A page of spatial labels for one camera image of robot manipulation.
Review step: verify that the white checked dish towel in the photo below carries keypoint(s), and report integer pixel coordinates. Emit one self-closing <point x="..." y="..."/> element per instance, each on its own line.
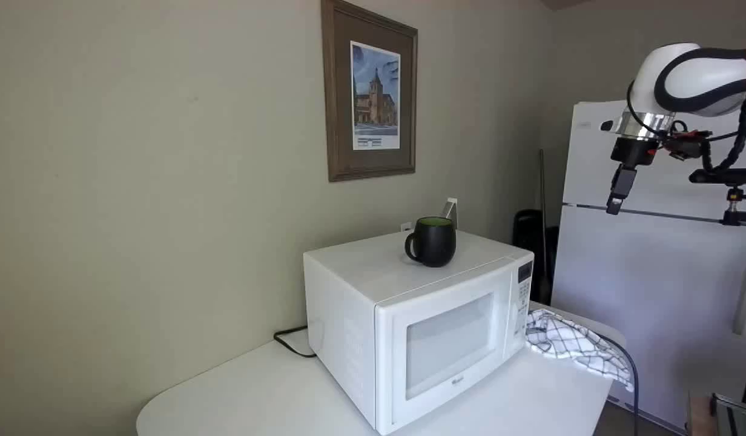
<point x="567" y="340"/>

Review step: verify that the black tower speaker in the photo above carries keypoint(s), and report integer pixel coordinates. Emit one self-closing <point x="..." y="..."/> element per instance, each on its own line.
<point x="529" y="230"/>

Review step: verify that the black stereo camera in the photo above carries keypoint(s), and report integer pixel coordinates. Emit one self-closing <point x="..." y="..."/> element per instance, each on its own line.
<point x="720" y="174"/>

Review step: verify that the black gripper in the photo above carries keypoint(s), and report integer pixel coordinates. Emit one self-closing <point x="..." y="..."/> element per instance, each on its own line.
<point x="630" y="150"/>

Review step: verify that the brown framed church picture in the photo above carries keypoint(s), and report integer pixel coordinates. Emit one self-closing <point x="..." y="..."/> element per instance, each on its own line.
<point x="340" y="87"/>

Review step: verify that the white refrigerator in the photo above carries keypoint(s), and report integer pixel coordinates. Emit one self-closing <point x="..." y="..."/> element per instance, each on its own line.
<point x="647" y="281"/>

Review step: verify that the black mug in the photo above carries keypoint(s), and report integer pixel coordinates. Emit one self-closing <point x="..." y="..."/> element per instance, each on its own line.
<point x="435" y="243"/>

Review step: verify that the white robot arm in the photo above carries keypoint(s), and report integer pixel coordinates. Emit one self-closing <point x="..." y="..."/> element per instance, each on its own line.
<point x="689" y="81"/>

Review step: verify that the white microwave oven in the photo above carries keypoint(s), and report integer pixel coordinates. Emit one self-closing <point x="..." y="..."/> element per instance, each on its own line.
<point x="350" y="323"/>

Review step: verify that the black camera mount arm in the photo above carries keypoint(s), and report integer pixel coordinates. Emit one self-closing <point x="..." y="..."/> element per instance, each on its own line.
<point x="737" y="212"/>

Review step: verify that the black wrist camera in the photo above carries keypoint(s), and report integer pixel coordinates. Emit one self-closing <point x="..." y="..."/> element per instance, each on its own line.
<point x="685" y="146"/>

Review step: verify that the white microwave door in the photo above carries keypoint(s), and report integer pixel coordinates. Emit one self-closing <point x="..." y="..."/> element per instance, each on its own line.
<point x="449" y="346"/>

